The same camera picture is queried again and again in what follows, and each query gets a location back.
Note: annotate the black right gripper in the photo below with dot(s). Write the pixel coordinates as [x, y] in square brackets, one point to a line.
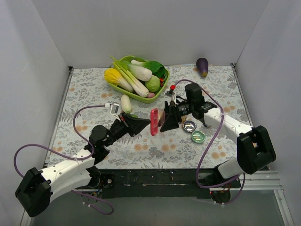
[172, 114]

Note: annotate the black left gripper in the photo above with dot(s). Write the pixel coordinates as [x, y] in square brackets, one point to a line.
[128, 125]

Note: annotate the red rectangular pill box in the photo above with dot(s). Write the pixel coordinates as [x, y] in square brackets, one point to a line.
[154, 119]

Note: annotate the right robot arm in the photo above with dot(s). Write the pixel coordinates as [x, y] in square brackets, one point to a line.
[254, 146]

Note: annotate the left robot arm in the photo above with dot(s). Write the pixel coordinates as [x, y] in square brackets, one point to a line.
[39, 188]

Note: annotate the orange round pill case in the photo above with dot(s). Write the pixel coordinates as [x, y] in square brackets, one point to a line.
[161, 117]

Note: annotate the white toy radish with leaves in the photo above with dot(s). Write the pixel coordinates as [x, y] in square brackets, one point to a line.
[126, 105]

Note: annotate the pink toy onion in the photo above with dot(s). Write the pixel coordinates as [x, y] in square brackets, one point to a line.
[151, 95]

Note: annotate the green round pill case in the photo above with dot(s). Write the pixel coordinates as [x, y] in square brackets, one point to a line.
[198, 137]

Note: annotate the green toy cabbage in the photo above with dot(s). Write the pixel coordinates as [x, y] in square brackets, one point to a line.
[153, 84]

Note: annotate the floral patterned table mat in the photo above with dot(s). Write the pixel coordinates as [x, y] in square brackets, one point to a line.
[83, 109]

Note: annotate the white toy celery stalk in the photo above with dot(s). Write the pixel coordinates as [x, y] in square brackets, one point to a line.
[122, 68]

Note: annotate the green toy bok choy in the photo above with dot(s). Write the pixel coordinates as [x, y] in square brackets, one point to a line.
[156, 68]

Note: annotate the yellow toy napa cabbage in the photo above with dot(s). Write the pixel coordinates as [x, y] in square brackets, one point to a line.
[112, 76]

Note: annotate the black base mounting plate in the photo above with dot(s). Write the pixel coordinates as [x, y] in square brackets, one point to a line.
[122, 183]

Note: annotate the purple toy eggplant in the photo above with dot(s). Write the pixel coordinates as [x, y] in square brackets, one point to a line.
[202, 66]

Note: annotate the green plastic vegetable basket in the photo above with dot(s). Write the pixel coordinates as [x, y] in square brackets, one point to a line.
[134, 95]

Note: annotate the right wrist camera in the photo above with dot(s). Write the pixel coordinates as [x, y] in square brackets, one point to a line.
[171, 93]

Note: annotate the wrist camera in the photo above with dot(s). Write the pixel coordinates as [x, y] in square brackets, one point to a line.
[171, 93]
[114, 109]

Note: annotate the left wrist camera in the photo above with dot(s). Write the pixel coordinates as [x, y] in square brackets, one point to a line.
[114, 109]

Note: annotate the aluminium frame rail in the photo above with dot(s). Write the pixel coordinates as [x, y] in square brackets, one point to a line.
[261, 203]

